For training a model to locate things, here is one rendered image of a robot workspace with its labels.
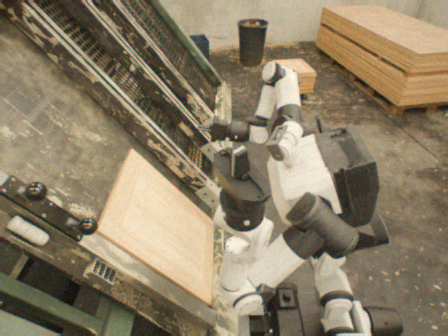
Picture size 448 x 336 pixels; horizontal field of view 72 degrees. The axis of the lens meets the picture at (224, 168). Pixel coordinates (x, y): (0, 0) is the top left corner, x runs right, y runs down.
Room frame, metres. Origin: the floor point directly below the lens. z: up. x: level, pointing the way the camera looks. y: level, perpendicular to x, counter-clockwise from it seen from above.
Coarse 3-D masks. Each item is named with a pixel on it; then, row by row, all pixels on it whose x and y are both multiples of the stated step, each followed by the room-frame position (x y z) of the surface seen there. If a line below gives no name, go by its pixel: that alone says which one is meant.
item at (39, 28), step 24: (0, 0) 0.98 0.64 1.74; (24, 0) 1.02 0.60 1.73; (24, 24) 0.98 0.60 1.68; (48, 24) 1.02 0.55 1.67; (48, 48) 0.98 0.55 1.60; (72, 48) 1.02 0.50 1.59; (72, 72) 0.98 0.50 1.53; (96, 72) 1.02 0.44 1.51; (96, 96) 0.98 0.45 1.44; (120, 96) 1.02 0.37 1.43; (120, 120) 0.98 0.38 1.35; (144, 120) 1.02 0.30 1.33; (144, 144) 0.98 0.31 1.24; (168, 144) 1.01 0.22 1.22; (192, 168) 1.01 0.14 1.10; (216, 192) 1.00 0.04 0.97
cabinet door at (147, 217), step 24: (144, 168) 0.85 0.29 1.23; (120, 192) 0.68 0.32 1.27; (144, 192) 0.76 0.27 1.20; (168, 192) 0.84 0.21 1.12; (120, 216) 0.61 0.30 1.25; (144, 216) 0.67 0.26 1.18; (168, 216) 0.74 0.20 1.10; (192, 216) 0.83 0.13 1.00; (120, 240) 0.54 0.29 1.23; (144, 240) 0.59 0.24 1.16; (168, 240) 0.65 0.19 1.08; (192, 240) 0.72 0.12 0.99; (144, 264) 0.52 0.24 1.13; (168, 264) 0.56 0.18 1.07; (192, 264) 0.63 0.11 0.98; (192, 288) 0.54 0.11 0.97
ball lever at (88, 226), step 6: (66, 222) 0.46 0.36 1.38; (72, 222) 0.46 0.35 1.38; (84, 222) 0.41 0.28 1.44; (90, 222) 0.41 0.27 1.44; (96, 222) 0.42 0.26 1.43; (72, 228) 0.46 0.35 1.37; (84, 228) 0.40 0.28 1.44; (90, 228) 0.41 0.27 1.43; (96, 228) 0.41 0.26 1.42; (84, 234) 0.40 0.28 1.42; (90, 234) 0.40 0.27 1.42
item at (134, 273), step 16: (0, 176) 0.48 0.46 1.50; (0, 208) 0.44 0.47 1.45; (16, 208) 0.44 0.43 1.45; (32, 224) 0.44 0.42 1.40; (48, 224) 0.45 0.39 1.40; (64, 240) 0.44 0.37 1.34; (96, 240) 0.48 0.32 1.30; (80, 256) 0.45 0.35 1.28; (96, 256) 0.44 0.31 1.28; (112, 256) 0.46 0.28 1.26; (128, 256) 0.49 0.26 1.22; (128, 272) 0.45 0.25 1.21; (144, 272) 0.47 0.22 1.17; (144, 288) 0.44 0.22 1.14; (160, 288) 0.46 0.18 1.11; (176, 288) 0.49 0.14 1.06; (176, 304) 0.44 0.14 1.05; (192, 304) 0.47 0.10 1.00; (192, 320) 0.44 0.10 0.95; (208, 320) 0.45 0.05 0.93
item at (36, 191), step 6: (30, 186) 0.41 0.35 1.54; (36, 186) 0.41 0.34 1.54; (42, 186) 0.42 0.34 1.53; (18, 192) 0.46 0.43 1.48; (24, 192) 0.41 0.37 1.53; (30, 192) 0.40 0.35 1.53; (36, 192) 0.41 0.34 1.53; (42, 192) 0.41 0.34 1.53; (24, 198) 0.46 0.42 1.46; (30, 198) 0.40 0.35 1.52; (36, 198) 0.40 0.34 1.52; (42, 198) 0.41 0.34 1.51
